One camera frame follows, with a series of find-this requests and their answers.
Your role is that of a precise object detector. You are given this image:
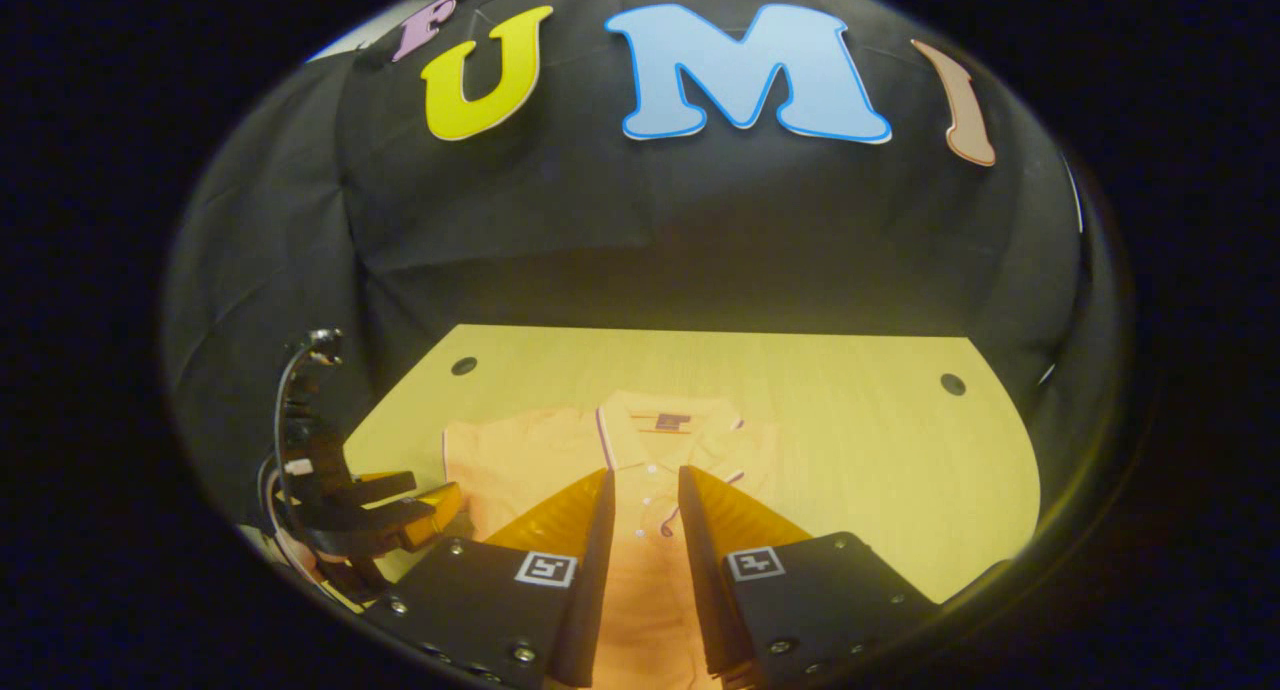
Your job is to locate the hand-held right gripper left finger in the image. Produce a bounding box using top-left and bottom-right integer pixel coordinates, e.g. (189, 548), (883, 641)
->
(362, 467), (617, 689)

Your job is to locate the orange T-shirt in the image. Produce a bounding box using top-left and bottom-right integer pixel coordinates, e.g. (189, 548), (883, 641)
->
(442, 390), (781, 690)

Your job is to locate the black backdrop cloth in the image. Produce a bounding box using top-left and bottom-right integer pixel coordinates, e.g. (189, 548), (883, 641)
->
(165, 0), (1131, 571)

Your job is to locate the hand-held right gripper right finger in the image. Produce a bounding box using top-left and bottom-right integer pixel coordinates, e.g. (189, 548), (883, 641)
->
(678, 464), (943, 689)

